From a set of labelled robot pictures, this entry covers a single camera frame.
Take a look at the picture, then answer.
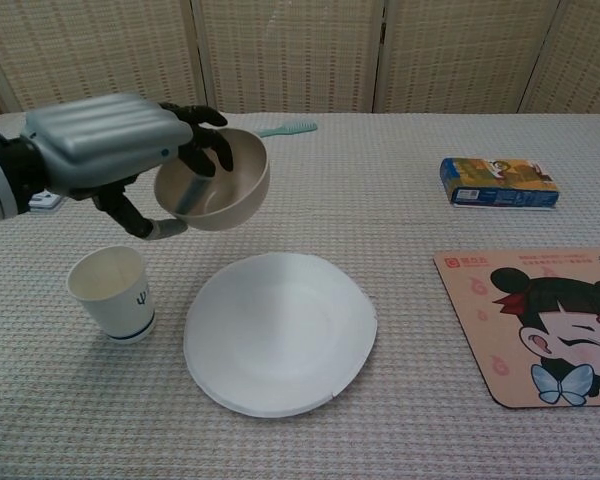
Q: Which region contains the cartoon girl mouse pad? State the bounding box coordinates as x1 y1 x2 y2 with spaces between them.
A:
432 246 600 410

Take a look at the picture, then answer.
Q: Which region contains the white folding laptop stand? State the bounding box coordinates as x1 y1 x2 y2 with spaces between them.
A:
29 191 66 210

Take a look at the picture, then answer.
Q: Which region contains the white paper cup blue print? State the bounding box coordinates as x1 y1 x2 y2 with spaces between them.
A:
66 245 158 345

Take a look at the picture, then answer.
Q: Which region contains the white paper plate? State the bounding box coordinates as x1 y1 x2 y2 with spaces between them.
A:
183 252 379 417

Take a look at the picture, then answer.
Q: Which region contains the beige bowl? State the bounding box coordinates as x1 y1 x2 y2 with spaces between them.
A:
153 127 272 233

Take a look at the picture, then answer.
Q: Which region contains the beige woven tablecloth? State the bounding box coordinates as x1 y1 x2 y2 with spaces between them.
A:
0 110 600 480

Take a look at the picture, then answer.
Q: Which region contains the woven bamboo screen panel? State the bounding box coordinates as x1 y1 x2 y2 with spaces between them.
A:
374 0 556 115
517 0 600 115
192 0 389 115
0 0 214 115

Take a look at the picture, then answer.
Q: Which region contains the blue yellow cartoon box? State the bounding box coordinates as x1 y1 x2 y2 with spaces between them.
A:
439 157 561 210

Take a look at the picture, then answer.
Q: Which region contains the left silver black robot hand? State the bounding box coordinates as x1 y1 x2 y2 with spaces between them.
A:
23 92 234 242

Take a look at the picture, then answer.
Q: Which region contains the mint green comb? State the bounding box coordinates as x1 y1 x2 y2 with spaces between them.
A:
253 120 319 139

